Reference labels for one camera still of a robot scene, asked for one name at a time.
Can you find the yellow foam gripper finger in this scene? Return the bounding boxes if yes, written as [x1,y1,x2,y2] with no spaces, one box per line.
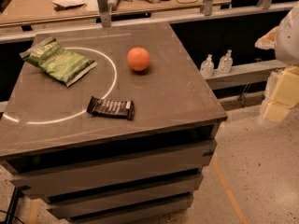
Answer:
[260,66,299,124]

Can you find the black rxbar chocolate bar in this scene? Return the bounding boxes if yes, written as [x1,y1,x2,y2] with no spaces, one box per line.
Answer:
[87,96,135,120]

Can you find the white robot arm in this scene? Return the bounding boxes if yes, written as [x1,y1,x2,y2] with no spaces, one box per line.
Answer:
[255,5,299,126]

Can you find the green jalapeno chip bag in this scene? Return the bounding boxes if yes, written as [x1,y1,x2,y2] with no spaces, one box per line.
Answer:
[20,37,97,87]

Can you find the orange ball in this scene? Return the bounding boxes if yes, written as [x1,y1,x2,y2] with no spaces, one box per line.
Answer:
[127,47,150,72]

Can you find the grey drawer cabinet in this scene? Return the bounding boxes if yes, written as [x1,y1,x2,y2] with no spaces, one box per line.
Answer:
[0,23,226,224]

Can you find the white paper sheets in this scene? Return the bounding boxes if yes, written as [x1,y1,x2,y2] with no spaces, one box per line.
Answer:
[52,0,86,7]

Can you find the wooden background desk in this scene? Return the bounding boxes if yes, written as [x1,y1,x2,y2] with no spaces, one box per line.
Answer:
[0,0,233,29]

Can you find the grey metal rail frame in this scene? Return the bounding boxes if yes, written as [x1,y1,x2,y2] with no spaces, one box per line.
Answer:
[0,0,295,44]

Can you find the black floor cable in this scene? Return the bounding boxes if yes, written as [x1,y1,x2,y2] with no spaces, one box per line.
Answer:
[0,209,26,224]

